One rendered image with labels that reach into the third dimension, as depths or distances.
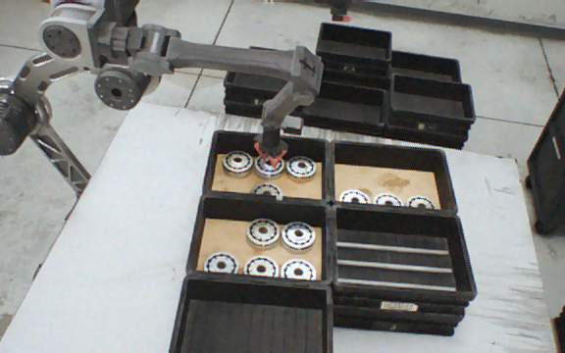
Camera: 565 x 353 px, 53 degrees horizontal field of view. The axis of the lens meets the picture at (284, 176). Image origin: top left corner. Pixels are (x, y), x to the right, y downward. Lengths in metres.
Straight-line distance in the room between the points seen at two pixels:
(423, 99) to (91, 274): 1.87
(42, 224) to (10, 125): 1.02
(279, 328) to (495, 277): 0.79
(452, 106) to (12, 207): 2.27
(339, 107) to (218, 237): 1.45
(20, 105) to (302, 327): 1.22
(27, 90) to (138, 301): 0.82
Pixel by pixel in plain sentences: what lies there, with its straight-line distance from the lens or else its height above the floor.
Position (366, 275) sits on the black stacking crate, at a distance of 1.73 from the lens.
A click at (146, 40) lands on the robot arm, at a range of 1.41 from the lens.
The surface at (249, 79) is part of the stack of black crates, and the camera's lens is 2.96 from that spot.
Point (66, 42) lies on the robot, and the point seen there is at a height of 1.45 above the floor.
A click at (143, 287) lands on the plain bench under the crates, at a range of 1.83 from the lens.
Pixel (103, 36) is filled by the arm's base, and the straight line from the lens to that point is 1.42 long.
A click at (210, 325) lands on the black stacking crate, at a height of 0.83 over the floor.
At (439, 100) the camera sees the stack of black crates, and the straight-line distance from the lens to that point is 3.04.
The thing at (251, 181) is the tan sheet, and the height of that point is 0.83.
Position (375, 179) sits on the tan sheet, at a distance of 2.00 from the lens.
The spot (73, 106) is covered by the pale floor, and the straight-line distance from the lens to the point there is 3.67.
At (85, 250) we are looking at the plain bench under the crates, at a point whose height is 0.70.
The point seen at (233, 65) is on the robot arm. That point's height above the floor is 1.45.
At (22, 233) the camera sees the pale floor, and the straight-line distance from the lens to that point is 3.01.
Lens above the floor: 2.21
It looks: 45 degrees down
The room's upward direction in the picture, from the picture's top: 6 degrees clockwise
